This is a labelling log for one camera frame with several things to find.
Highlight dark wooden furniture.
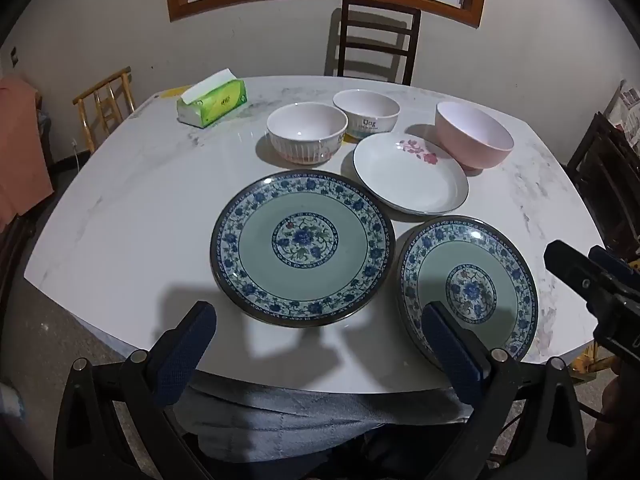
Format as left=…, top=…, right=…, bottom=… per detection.
left=562, top=112, right=640, bottom=261

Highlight small blue floral plate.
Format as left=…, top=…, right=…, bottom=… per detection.
left=397, top=215, right=539, bottom=367

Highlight large blue floral plate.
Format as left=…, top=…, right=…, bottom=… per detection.
left=210, top=170, right=397, bottom=325

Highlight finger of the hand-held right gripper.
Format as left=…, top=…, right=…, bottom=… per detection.
left=589, top=245, right=640, bottom=301
left=544, top=240, right=608, bottom=311

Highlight bamboo chair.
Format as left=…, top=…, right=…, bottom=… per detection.
left=72, top=66, right=137, bottom=153

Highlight pink bowl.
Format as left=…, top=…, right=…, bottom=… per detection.
left=434, top=101, right=515, bottom=171

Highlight person's grey trousers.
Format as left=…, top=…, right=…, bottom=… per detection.
left=172, top=375, right=473, bottom=463

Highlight light wooden stool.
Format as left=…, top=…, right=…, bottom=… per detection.
left=570, top=345, right=621, bottom=376

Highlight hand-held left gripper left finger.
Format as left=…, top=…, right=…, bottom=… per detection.
left=54, top=301, right=217, bottom=480

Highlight white ribbed bowl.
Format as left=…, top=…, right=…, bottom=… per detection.
left=266, top=102, right=349, bottom=166

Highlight newspaper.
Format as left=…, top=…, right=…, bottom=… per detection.
left=605, top=80, right=640, bottom=151

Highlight white bowl with dark print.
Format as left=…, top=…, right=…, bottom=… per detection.
left=332, top=89, right=402, bottom=141

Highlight person's right hand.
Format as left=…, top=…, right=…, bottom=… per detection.
left=587, top=372, right=640, bottom=466

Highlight white plate with pink flowers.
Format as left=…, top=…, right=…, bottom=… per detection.
left=352, top=132, right=469, bottom=216

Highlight dark wooden chair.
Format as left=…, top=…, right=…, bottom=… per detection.
left=337, top=0, right=422, bottom=86

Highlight green tissue pack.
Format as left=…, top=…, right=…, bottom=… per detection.
left=176, top=67, right=248, bottom=128

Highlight orange cloth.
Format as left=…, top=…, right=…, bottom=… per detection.
left=0, top=76, right=55, bottom=228

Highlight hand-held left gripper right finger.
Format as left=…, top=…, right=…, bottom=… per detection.
left=421, top=301, right=587, bottom=480

